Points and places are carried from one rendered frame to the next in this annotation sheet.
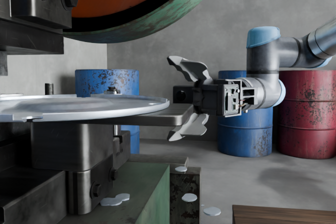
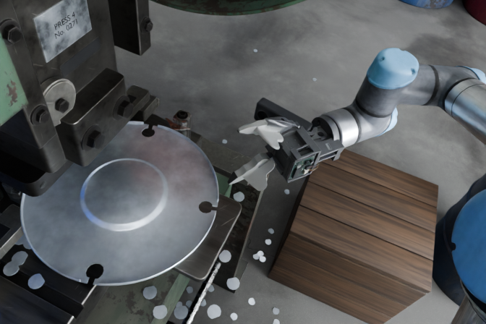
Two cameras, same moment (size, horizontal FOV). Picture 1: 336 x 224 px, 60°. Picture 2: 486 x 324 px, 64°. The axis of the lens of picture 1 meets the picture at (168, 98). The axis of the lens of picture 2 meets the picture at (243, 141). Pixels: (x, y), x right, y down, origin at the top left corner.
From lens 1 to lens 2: 0.51 m
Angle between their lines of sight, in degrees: 45
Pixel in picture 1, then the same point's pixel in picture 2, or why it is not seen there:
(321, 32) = (462, 103)
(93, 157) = not seen: hidden behind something
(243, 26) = not seen: outside the picture
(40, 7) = (92, 154)
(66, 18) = (121, 123)
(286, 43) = (417, 88)
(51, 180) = not seen: hidden behind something
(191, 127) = (255, 174)
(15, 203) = (89, 296)
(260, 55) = (374, 97)
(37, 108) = (98, 223)
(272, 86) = (374, 129)
